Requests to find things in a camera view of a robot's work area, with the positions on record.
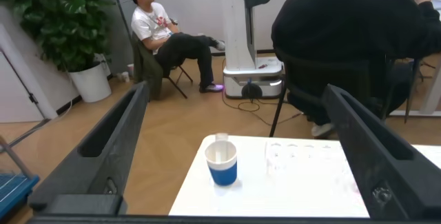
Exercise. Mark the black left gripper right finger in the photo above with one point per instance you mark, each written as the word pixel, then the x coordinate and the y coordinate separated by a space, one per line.
pixel 389 175

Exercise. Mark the green leafy plant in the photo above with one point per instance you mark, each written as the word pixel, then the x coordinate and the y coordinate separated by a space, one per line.
pixel 65 20

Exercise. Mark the blue white paper cup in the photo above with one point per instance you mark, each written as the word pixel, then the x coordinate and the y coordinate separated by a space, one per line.
pixel 223 175

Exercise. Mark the white plant pot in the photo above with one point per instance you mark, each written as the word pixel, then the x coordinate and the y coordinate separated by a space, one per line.
pixel 91 84

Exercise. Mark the blue plastic basket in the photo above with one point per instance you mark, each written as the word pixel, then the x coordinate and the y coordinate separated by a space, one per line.
pixel 13 186

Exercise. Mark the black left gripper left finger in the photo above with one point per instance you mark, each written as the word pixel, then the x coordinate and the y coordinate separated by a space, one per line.
pixel 103 169

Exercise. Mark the black office chair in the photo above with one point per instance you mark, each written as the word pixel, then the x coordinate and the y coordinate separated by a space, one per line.
pixel 310 79

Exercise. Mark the clear acrylic test tube rack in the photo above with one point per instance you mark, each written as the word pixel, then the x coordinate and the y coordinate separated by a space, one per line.
pixel 303 162

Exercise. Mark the black folding chair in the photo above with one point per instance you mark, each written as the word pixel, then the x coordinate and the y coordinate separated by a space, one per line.
pixel 179 79

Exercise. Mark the white robot tower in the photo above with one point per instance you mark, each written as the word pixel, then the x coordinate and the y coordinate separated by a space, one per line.
pixel 241 45

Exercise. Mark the person in black sweater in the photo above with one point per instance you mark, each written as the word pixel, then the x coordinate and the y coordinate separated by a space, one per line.
pixel 344 38

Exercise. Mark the dark green jacket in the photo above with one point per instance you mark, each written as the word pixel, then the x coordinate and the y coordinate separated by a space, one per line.
pixel 146 69

